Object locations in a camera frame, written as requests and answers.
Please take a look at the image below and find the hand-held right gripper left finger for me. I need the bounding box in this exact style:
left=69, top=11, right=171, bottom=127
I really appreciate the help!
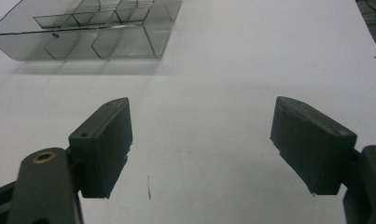
left=7, top=96, right=133, bottom=224

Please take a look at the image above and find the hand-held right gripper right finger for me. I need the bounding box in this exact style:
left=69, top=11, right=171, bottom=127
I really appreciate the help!
left=270, top=95, right=376, bottom=224

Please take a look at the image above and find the clear grey plastic organizer box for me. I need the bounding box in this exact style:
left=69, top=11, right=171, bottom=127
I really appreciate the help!
left=0, top=0, right=183, bottom=62

